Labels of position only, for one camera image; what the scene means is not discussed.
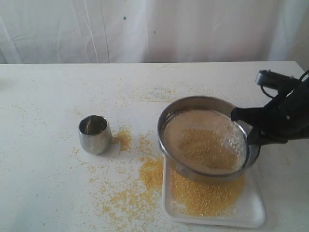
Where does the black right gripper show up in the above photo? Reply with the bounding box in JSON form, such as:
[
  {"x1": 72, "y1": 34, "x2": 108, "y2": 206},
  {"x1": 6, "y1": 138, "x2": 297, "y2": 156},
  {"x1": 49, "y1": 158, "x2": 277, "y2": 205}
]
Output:
[{"x1": 230, "y1": 82, "x2": 309, "y2": 145}]

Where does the round steel mesh sieve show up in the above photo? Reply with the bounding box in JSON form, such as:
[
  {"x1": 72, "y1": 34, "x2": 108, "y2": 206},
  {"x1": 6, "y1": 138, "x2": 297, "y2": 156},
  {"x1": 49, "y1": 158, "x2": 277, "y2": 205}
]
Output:
[{"x1": 157, "y1": 96, "x2": 261, "y2": 183}]

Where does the stainless steel cup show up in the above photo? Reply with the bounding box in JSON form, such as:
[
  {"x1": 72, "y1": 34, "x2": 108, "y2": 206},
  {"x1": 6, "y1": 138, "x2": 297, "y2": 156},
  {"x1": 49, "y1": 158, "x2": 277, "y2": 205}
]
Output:
[{"x1": 78, "y1": 115, "x2": 112, "y2": 155}]

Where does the white plastic tray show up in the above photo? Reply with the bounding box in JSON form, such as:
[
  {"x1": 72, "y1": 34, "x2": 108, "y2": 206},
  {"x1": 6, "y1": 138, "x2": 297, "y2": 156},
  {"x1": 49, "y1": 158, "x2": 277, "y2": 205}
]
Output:
[{"x1": 162, "y1": 160, "x2": 266, "y2": 228}]

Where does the yellow millet grain pile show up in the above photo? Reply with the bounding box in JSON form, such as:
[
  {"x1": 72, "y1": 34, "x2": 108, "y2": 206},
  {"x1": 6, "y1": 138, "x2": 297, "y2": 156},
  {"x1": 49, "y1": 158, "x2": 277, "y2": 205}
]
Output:
[{"x1": 139, "y1": 158, "x2": 164, "y2": 191}]

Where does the white backdrop curtain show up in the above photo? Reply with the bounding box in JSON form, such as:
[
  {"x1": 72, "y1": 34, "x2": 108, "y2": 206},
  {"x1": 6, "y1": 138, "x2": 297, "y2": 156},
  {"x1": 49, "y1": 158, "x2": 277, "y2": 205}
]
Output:
[{"x1": 0, "y1": 0, "x2": 309, "y2": 66}]

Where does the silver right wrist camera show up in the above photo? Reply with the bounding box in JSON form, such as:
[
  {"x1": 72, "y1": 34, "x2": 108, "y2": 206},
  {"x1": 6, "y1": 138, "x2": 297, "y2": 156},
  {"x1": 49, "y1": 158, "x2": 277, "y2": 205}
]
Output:
[{"x1": 255, "y1": 70, "x2": 301, "y2": 90}]

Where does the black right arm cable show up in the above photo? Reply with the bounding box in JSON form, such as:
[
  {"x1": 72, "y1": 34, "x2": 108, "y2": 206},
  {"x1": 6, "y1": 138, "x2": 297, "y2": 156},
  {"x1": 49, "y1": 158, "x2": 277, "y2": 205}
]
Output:
[{"x1": 260, "y1": 70, "x2": 309, "y2": 99}]

